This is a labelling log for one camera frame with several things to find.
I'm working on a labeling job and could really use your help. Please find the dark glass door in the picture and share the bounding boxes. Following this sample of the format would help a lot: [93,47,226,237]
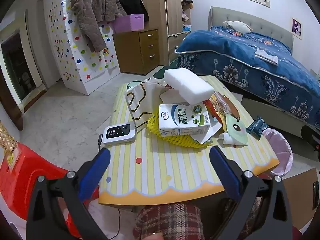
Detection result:
[0,29,47,110]

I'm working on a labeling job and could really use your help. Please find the wooden wardrobe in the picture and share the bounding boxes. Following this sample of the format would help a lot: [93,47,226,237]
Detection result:
[164,0,193,64]

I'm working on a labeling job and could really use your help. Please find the white milk carton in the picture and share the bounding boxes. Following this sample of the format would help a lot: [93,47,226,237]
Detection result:
[158,104,211,138]

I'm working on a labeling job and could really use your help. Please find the folded white cloth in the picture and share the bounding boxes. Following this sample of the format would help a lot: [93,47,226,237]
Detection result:
[255,49,279,66]

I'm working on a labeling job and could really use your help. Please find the blue patterned blanket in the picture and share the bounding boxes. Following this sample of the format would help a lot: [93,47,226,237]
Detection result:
[174,26,320,134]

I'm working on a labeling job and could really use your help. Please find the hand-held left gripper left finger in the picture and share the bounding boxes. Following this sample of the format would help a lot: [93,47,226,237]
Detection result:
[26,147,112,240]

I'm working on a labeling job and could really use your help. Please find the gold mesh wrapper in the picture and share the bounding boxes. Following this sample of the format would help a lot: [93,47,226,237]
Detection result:
[0,121,18,155]

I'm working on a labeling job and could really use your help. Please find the colourful snack wrapper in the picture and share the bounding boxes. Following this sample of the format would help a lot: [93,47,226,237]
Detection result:
[204,91,242,133]

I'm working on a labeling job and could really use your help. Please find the white dotted cabinet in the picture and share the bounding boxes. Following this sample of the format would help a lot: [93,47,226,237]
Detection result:
[44,0,120,95]

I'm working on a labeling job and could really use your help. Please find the trash bin with pink bag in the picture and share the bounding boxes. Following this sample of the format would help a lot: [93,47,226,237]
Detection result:
[262,128,293,177]

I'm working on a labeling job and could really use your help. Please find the red plastic stool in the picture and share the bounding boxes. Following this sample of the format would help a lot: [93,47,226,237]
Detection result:
[0,142,100,240]

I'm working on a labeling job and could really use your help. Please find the yellow foam net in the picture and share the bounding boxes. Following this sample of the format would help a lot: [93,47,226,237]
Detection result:
[147,112,213,148]

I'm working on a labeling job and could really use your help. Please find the brown cardboard box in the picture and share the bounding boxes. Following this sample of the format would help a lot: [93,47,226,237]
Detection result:
[284,168,318,212]

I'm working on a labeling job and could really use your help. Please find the grey upholstered bed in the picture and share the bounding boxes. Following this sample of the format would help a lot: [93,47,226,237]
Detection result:
[175,6,320,140]

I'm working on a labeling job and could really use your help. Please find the white mobile router device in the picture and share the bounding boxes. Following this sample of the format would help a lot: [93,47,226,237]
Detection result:
[103,121,137,144]

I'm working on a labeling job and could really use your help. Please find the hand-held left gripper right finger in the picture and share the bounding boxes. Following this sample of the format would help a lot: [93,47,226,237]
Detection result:
[209,145,293,240]

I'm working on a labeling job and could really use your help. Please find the purple storage box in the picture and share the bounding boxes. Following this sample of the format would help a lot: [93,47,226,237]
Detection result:
[111,14,145,33]

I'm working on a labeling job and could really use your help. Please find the small wall photo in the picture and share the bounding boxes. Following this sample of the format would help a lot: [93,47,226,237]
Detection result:
[292,18,302,40]

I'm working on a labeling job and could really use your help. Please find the green cartoon paper piece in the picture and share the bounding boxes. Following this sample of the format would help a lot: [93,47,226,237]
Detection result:
[219,114,249,146]

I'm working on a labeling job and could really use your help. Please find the wooden drawer cabinet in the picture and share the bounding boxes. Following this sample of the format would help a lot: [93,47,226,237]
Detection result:
[113,29,160,75]

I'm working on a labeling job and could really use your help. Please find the white plush toy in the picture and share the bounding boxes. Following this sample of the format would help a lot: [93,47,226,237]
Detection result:
[222,20,253,34]

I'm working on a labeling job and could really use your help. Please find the brown padded jacket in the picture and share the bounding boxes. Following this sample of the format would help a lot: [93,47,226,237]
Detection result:
[70,0,127,53]

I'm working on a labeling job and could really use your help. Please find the dark blue snack packet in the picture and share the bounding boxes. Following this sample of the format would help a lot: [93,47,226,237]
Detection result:
[246,116,269,140]

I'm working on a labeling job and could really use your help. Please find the person's plaid trouser legs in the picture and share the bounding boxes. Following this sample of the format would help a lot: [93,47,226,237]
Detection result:
[132,196,265,240]

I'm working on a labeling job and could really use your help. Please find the white cloth bag brown outline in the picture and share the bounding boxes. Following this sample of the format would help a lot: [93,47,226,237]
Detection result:
[124,78,170,130]

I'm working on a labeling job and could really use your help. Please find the white foam block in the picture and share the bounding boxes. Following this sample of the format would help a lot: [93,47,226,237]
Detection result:
[164,68,215,105]

